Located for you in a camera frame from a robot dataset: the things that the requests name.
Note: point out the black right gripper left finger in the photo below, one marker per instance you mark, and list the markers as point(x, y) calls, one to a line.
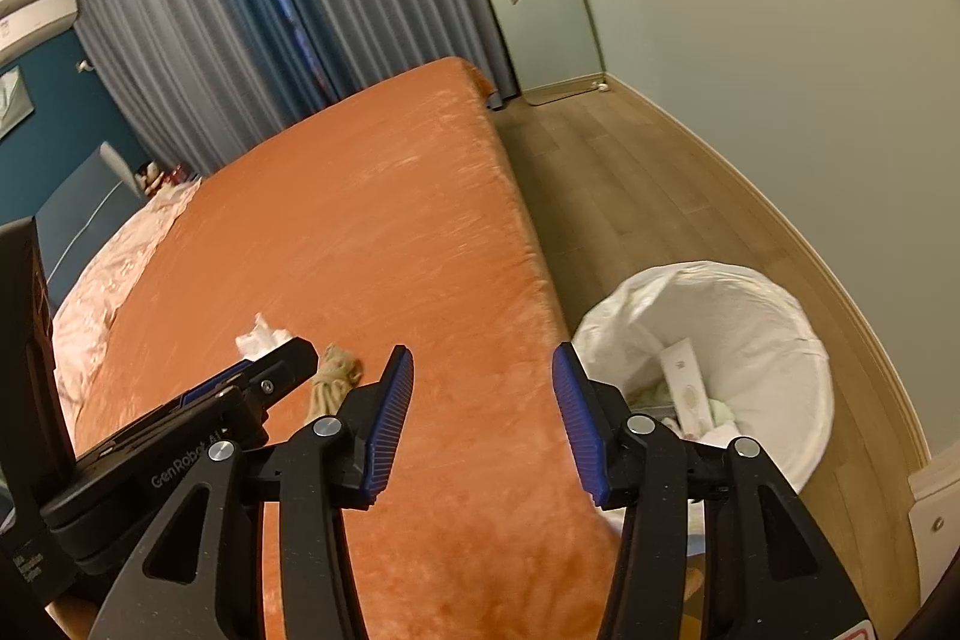
point(197, 571)

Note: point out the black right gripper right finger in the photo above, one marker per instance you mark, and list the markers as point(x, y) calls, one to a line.
point(770, 571)

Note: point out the white knitted cloth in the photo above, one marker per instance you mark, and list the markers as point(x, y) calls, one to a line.
point(261, 340)

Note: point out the beige knotted stocking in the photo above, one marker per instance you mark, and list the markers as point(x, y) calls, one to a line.
point(338, 372)

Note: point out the white lined trash bin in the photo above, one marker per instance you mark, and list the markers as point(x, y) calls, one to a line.
point(765, 372)

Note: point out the pink floral bedding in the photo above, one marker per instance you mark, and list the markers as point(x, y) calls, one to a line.
point(82, 324)

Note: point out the white cabinet door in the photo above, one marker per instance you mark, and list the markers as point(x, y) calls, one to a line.
point(934, 517)

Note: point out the white flat packaging box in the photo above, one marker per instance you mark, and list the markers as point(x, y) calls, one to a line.
point(686, 386)

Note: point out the blue grey headboard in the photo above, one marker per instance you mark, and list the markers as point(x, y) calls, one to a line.
point(77, 220)

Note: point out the orange velvet bed blanket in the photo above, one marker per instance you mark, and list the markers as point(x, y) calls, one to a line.
point(393, 218)

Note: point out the framed wall picture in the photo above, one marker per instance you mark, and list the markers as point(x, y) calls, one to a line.
point(15, 103)

